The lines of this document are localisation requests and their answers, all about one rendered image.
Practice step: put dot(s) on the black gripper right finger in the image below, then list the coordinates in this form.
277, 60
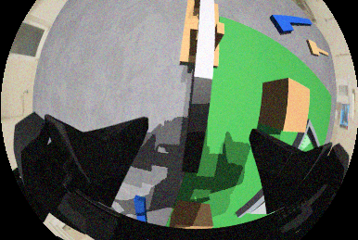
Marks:
282, 167

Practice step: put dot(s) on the tan cube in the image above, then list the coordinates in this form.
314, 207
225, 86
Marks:
191, 215
285, 105

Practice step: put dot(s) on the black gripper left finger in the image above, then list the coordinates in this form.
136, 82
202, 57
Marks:
105, 155

